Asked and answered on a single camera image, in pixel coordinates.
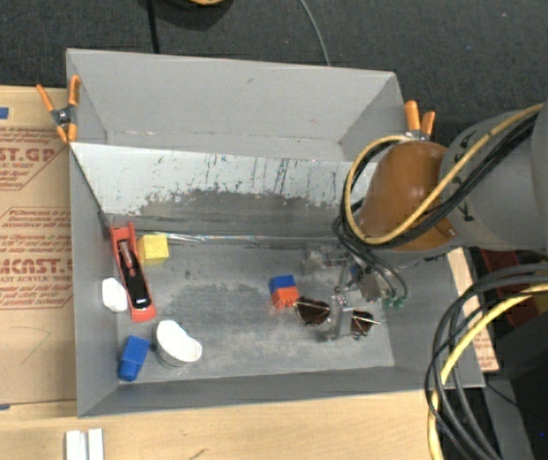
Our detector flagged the brown lens sunglasses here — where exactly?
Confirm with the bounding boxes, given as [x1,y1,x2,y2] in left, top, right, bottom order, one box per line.
[293,295,382,341]

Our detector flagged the small orange block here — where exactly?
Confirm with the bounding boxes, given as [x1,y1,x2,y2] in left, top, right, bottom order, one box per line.
[270,286,301,311]

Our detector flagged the small blue block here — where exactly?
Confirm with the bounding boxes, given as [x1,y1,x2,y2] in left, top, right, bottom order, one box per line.
[267,274,298,294]

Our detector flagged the grey metal bin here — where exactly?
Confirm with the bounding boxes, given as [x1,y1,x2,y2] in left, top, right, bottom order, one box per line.
[65,48,487,419]

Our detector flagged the large white rounded object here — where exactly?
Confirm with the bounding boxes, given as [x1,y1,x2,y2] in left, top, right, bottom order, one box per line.
[155,319,204,364]

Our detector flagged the yellow cube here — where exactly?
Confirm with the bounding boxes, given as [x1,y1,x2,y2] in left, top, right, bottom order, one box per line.
[136,233,171,265]

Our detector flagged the red and black stapler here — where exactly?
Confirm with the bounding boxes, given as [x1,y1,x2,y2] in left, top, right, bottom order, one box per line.
[109,221,158,325]

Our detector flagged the large blue block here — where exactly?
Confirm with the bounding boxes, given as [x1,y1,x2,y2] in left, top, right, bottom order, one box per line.
[116,334,151,383]

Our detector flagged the small white rounded object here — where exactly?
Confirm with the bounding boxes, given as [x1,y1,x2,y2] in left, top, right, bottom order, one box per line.
[101,277,129,314]

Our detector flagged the brown cardboard board red print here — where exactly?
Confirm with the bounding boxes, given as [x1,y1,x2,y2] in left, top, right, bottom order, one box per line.
[0,82,501,409]

